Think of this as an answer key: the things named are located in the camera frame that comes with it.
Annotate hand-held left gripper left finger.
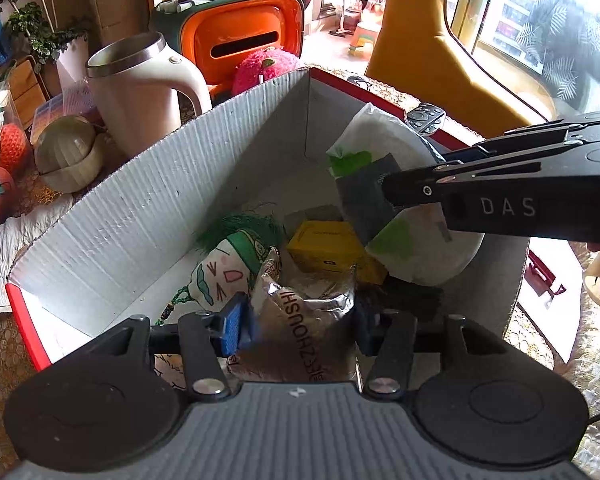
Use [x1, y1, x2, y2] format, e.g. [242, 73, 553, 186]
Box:
[75, 292, 254, 403]

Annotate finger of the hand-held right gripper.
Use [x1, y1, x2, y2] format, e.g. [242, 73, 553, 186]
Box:
[381, 160, 547, 208]
[432, 114, 600, 179]

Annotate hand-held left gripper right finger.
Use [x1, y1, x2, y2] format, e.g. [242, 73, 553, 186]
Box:
[352, 300, 532, 402]

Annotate green haired cloth doll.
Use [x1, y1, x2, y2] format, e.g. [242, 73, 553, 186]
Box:
[155, 214, 287, 327]

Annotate silver foil packet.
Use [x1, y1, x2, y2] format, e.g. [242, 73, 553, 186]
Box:
[227, 247, 359, 384]

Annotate small translucent plastic bag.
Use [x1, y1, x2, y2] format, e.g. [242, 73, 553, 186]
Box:
[327, 102, 487, 289]

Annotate small yellow box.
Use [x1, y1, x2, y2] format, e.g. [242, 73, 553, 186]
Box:
[286, 220, 389, 284]

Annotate red cardboard box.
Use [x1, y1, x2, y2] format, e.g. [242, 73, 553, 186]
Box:
[5, 65, 567, 387]

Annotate red packet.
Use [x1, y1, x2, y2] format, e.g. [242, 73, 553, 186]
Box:
[527, 250, 567, 302]

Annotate black remote control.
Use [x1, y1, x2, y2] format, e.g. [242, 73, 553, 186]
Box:
[405, 102, 447, 136]

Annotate small plastic stool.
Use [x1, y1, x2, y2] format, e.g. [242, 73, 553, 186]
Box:
[349, 20, 382, 59]

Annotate pink plush ball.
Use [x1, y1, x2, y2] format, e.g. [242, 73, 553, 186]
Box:
[231, 46, 304, 97]

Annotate white crumpled cloth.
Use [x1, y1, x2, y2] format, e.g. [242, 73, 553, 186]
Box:
[0, 192, 74, 332]

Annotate orange green storage box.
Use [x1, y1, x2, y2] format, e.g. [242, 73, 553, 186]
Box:
[149, 0, 307, 99]

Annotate green melon-shaped bowl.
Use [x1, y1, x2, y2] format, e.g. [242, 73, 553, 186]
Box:
[34, 115, 107, 194]

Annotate white electric kettle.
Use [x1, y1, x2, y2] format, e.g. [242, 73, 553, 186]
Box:
[86, 31, 214, 159]

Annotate clear plastic container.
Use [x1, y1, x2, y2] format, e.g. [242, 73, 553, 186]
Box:
[30, 87, 99, 137]

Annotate orange crocheted ball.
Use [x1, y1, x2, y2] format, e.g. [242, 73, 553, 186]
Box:
[0, 124, 32, 174]

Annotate wooden drawer cabinet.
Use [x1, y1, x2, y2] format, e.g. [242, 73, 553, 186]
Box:
[7, 55, 52, 129]

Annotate potted green tree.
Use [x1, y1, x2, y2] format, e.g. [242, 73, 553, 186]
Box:
[0, 0, 92, 92]

